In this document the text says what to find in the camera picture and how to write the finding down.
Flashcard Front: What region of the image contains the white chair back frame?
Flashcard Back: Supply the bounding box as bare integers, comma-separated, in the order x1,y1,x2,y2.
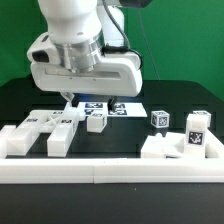
6,108,85,157

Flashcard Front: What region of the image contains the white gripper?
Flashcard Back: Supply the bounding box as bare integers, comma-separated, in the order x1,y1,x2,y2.
31,54,142,112

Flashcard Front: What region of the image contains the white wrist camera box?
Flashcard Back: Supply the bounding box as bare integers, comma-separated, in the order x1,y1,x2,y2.
27,32,60,65

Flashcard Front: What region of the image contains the white chair seat part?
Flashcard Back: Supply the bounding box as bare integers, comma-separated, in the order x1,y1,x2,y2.
139,131,208,160

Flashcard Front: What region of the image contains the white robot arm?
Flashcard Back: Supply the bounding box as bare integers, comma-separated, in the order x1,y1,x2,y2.
27,0,152,110

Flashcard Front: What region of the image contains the white marker sheet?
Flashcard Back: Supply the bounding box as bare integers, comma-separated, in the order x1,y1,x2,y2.
63,101,148,118

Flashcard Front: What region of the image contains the white U-shaped fence frame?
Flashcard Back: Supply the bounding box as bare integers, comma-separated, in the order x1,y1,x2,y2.
0,125,224,184

